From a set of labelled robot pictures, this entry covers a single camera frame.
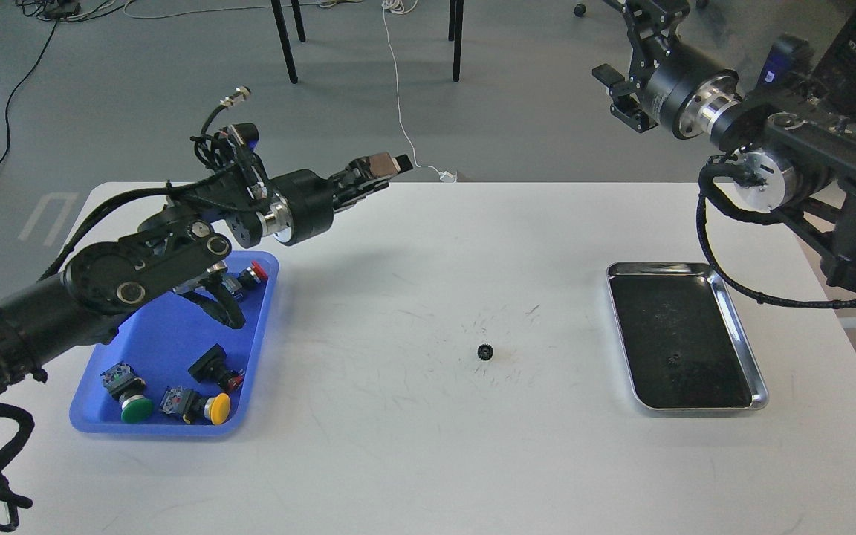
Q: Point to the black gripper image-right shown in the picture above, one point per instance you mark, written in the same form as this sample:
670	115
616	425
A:
680	87

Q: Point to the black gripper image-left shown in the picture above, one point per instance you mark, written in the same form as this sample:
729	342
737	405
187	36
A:
303	204

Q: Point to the blue plastic tray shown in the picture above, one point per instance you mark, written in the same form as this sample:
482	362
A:
160	341

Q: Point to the silver metal tray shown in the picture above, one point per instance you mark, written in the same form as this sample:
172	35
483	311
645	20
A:
684	308

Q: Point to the black table leg left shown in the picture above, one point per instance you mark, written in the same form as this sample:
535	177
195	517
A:
283	34

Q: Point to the black table leg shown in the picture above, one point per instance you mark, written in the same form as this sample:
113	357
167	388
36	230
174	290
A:
283	34
455	35

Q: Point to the black table leg right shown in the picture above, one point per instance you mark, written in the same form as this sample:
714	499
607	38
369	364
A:
455	35

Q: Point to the black square push button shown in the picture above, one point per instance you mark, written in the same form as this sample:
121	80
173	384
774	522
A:
212	367

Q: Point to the red push button switch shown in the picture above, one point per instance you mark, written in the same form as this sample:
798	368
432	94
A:
252	276

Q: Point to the dark contact block switch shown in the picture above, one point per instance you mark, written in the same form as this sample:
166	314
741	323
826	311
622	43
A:
233	286

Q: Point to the yellow push button switch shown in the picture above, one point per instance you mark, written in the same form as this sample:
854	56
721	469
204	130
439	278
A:
188	405

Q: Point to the green push button switch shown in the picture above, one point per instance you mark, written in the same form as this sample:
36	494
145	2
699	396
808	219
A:
127	388

